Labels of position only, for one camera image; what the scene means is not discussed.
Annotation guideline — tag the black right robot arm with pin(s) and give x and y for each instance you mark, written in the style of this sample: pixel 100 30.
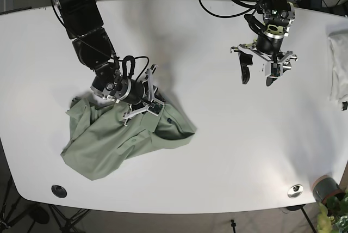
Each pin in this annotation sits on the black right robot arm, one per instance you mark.
pixel 84 26

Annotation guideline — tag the green potted plant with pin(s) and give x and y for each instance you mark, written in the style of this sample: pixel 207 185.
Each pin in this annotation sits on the green potted plant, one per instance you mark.
pixel 332 215

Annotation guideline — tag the silver table grommet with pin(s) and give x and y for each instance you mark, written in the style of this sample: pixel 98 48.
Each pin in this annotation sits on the silver table grommet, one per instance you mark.
pixel 295 191

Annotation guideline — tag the black table grommet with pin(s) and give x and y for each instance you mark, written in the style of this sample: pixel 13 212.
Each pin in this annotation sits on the black table grommet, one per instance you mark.
pixel 59 191

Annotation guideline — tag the white printed T-shirt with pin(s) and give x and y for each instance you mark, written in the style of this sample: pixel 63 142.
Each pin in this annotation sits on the white printed T-shirt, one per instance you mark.
pixel 337 47

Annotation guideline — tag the sage green T-shirt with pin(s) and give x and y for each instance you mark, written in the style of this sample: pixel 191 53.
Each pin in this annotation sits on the sage green T-shirt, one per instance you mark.
pixel 100 140

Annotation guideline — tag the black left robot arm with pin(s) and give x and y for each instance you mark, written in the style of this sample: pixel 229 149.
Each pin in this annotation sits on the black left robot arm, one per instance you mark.
pixel 270 20

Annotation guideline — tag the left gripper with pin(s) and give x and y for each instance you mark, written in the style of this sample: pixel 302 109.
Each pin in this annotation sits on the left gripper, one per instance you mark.
pixel 267 46

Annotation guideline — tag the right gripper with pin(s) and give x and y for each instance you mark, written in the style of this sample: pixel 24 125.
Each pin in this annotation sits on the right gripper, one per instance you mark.
pixel 110 85

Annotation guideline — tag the grey plant pot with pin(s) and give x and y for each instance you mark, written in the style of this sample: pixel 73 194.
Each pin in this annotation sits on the grey plant pot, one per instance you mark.
pixel 326 187

